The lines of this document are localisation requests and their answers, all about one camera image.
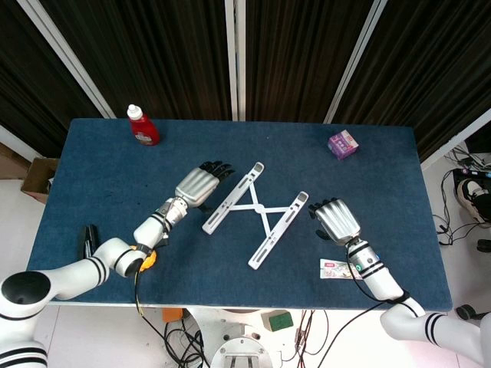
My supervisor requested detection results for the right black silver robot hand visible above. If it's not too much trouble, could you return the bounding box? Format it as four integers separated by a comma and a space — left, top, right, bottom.
308, 197, 363, 247

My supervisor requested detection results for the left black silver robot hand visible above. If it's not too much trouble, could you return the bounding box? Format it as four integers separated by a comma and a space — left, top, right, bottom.
174, 159, 236, 210

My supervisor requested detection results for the white folding laptop stand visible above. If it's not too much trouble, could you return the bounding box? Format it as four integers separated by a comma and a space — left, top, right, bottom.
201, 161, 310, 271

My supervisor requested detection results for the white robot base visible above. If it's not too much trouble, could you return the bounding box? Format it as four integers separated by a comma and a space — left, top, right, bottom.
183, 307, 308, 368

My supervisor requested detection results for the white printed sachet packet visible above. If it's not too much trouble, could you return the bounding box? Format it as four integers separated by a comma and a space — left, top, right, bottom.
318, 258, 364, 281

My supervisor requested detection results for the red ketchup bottle white cap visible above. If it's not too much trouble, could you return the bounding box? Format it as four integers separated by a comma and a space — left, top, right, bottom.
127, 103, 161, 147

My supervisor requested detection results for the purple tissue pack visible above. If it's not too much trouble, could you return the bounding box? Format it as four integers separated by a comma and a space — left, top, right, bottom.
327, 129, 361, 162

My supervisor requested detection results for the blue table cloth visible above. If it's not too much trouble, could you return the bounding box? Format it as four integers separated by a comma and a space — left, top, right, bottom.
26, 117, 454, 312

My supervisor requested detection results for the yellow tape measure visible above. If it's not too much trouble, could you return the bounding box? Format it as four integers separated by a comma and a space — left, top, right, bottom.
130, 244, 159, 274

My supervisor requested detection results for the green block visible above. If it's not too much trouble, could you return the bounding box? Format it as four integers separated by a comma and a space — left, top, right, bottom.
268, 311, 295, 333

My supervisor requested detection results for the orange block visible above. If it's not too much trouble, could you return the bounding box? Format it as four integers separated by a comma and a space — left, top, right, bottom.
161, 307, 185, 324

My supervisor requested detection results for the dark pleated curtain panel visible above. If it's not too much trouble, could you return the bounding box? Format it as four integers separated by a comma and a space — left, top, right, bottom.
39, 0, 233, 121
0, 0, 105, 159
245, 0, 376, 124
332, 0, 491, 163

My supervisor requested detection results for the black and white sneaker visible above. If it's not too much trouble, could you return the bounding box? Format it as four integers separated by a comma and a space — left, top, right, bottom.
456, 177, 489, 224

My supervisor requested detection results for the black caster wheel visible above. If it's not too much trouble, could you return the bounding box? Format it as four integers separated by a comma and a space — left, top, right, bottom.
455, 304, 477, 322

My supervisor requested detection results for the brown cardboard box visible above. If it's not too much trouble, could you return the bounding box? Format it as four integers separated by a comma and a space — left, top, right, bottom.
20, 156, 60, 205

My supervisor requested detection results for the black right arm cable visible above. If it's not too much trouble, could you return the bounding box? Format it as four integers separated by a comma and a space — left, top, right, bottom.
306, 248, 412, 368

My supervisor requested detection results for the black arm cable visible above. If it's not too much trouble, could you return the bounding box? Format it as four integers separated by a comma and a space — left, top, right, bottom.
133, 199, 172, 317
306, 248, 412, 368

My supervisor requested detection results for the black floor cable bundle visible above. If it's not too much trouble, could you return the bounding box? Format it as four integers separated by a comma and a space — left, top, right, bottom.
163, 320, 211, 368
432, 144, 491, 247

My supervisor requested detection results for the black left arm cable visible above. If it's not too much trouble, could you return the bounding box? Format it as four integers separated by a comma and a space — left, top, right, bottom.
133, 199, 172, 317

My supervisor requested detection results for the white frame post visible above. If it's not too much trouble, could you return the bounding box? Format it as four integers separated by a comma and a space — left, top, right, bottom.
419, 108, 491, 172
16, 0, 117, 120
223, 0, 247, 122
323, 0, 389, 125

